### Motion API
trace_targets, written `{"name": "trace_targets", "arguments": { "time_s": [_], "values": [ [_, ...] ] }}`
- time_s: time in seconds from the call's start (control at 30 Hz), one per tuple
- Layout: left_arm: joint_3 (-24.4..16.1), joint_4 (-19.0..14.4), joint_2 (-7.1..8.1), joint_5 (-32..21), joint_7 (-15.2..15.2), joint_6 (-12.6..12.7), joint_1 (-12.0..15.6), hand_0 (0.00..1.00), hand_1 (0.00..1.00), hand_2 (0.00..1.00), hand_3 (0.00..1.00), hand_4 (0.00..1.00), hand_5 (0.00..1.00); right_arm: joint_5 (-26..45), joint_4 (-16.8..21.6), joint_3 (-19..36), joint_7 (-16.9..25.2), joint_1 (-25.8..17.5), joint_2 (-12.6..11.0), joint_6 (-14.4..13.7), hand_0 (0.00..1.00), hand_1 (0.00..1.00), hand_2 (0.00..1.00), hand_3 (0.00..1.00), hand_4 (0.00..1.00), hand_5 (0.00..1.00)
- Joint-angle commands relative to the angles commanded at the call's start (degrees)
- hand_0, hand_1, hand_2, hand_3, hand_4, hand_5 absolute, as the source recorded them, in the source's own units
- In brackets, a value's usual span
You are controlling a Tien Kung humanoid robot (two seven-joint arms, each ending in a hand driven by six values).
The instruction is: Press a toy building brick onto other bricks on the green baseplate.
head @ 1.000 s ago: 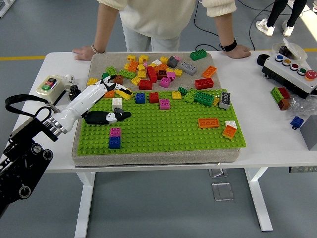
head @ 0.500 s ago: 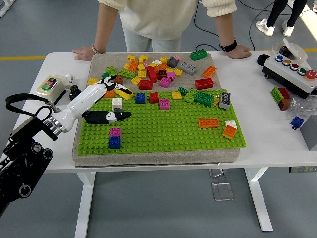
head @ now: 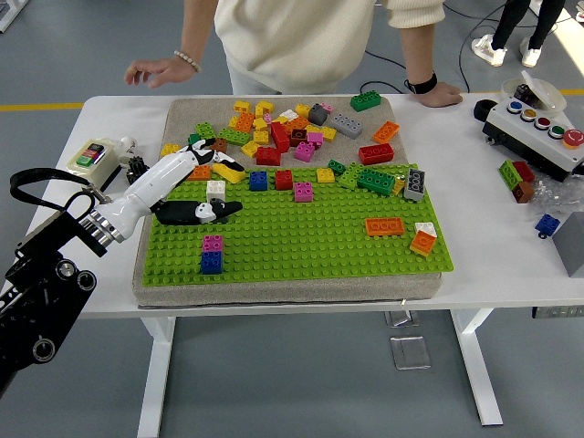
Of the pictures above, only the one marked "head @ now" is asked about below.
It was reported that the person's left hand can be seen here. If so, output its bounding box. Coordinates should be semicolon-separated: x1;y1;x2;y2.
412;82;464;110

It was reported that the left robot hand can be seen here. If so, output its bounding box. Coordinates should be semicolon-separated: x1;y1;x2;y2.
103;138;245;242

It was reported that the person's right hand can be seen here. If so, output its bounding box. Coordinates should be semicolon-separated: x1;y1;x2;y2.
124;56;198;89

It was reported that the yellow curved brick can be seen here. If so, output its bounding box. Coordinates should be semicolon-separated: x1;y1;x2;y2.
212;162;246;184

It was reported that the red long brick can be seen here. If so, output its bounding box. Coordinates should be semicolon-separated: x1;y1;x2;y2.
358;142;395;166

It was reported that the light green long brick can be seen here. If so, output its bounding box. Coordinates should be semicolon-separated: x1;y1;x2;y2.
216;127;253;147

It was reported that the grey long brick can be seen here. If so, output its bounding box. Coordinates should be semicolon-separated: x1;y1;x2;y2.
402;168;427;203
328;112;365;141

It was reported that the dark green long brick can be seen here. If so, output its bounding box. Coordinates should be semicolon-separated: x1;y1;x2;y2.
356;167;397;197

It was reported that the red tall brick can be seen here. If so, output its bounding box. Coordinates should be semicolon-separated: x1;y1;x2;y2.
269;120;291;153

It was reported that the orange flat brick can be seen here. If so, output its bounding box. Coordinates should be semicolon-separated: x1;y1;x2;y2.
364;217;406;237

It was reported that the orange and yellow brick stack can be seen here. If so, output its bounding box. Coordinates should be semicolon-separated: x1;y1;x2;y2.
409;229;437;257

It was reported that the green studded baseplate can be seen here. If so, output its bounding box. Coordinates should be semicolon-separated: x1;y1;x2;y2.
141;162;456;287

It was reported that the black wristwatch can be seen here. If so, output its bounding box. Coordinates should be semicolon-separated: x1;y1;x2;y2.
404;71;439;96

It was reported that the black gear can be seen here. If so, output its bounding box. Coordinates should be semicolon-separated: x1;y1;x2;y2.
124;155;150;186

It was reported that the white push-button control box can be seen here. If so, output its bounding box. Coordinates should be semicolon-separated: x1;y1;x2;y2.
482;98;584;183

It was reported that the person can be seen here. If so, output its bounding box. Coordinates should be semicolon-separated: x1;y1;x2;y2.
470;0;567;68
182;0;447;96

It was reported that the clear round container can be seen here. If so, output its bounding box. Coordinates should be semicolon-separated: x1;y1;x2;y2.
500;68;568;115

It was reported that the clear plastic bag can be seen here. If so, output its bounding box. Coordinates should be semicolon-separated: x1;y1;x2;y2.
528;175;584;216

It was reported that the white furniture base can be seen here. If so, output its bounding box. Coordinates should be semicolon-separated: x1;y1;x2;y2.
0;0;25;34

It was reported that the white table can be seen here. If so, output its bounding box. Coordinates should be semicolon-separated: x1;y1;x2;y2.
0;93;584;428

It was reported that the grey-brown foam mat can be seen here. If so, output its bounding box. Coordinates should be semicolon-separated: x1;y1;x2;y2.
130;94;444;311

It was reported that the grey box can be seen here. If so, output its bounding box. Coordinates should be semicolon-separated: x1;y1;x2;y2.
550;210;584;278

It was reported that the clear floor plate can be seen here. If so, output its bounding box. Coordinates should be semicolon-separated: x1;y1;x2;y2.
383;309;422;329
389;335;433;371

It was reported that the table control panel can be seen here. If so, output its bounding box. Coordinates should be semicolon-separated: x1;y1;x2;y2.
531;304;584;319

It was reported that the bead bracelet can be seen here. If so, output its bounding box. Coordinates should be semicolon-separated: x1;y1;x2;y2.
173;49;203;74

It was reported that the black ring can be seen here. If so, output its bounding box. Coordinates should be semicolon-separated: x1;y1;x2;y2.
473;98;499;123

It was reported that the black floor cable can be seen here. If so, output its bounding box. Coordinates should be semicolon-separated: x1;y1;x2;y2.
360;48;408;95
458;0;507;94

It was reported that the beige switch box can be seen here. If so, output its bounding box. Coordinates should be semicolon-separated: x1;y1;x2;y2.
66;138;123;189

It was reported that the blue brick keychain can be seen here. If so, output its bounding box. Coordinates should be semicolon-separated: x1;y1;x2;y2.
534;213;561;240

